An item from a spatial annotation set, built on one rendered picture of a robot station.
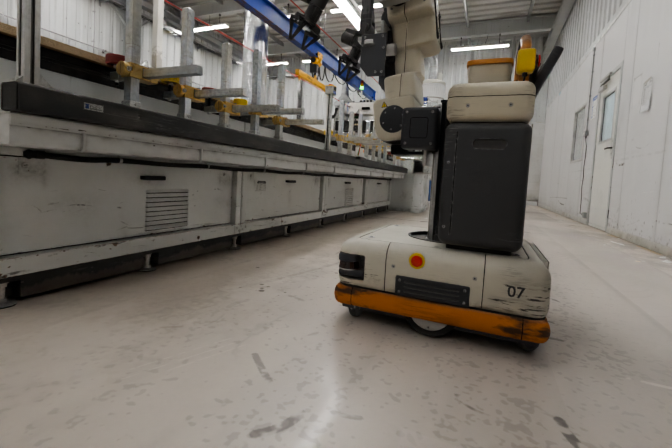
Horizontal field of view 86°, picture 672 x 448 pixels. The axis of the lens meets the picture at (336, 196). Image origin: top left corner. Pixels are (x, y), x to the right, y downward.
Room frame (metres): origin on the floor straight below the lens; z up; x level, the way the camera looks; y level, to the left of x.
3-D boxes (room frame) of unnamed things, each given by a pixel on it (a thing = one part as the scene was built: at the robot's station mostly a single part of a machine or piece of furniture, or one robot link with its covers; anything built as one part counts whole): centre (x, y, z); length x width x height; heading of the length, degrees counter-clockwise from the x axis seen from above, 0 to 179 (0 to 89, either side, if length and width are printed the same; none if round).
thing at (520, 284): (1.40, -0.44, 0.16); 0.67 x 0.64 x 0.25; 67
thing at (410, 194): (6.27, -0.72, 0.95); 1.65 x 0.70 x 1.90; 67
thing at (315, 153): (3.34, -0.08, 0.67); 5.11 x 0.08 x 0.10; 157
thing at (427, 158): (1.40, -0.26, 0.68); 0.28 x 0.27 x 0.25; 157
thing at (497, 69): (1.35, -0.54, 0.87); 0.23 x 0.15 x 0.11; 157
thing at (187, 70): (1.33, 0.69, 0.83); 0.43 x 0.03 x 0.04; 67
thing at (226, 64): (1.78, 0.57, 0.87); 0.04 x 0.04 x 0.48; 67
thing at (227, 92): (1.56, 0.59, 0.81); 0.43 x 0.03 x 0.04; 67
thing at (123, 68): (1.34, 0.76, 0.83); 0.14 x 0.06 x 0.05; 157
